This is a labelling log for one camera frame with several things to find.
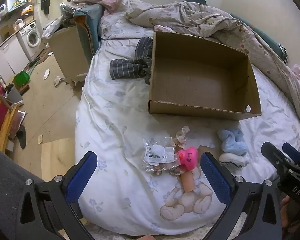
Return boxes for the dark teal pillow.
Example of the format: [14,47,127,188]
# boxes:
[230,12,288,60]

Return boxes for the white fluffy sock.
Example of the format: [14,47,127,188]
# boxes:
[219,152,250,172]

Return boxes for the wooden chair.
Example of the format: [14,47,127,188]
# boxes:
[0,97,20,153]

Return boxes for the brown cardboard box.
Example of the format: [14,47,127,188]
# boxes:
[148,31,262,121]

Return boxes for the white floral duvet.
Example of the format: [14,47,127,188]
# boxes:
[75,0,300,235]

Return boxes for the grey striped cloth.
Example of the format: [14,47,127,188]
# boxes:
[109,37,154,85]

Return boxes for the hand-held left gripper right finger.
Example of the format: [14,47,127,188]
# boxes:
[200,152,283,240]

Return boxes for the tan cylinder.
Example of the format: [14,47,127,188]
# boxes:
[181,171,197,193]

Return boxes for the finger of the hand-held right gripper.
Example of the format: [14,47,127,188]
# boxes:
[282,142,300,164]
[261,142,294,180]

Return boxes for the white kitchen cabinet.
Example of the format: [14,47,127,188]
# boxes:
[0,39,30,75]

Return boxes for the white washing machine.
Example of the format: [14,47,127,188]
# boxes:
[17,22,42,55]

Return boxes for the beige frilly scrunchie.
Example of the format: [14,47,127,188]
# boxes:
[175,126,190,148]
[169,167,185,176]

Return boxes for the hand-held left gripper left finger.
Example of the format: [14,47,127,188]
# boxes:
[15,151,98,240]

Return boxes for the pink heart-shaped duck toy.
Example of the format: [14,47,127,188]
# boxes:
[175,147,198,173]

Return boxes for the black slipper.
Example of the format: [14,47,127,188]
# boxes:
[17,125,27,149]

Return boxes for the clear plastic bag white label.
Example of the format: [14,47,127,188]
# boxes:
[144,137,182,177]

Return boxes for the beige printed quilt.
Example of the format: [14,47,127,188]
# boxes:
[125,1,300,130]

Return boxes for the blue fluffy sock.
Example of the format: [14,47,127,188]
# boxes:
[217,128,248,155]

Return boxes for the person's right hand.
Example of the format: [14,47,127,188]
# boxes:
[280,195,292,229]

